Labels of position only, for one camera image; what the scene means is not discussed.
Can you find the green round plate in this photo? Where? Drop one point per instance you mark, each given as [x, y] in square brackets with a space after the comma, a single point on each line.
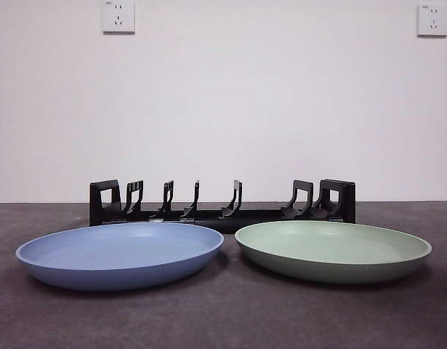
[332, 247]

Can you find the blue round plate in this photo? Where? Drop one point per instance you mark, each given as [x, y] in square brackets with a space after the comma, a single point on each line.
[117, 254]

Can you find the black plate rack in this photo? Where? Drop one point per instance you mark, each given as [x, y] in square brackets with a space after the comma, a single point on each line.
[263, 215]

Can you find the white wall socket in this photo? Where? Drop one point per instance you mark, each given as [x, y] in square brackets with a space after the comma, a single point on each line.
[432, 20]
[118, 16]

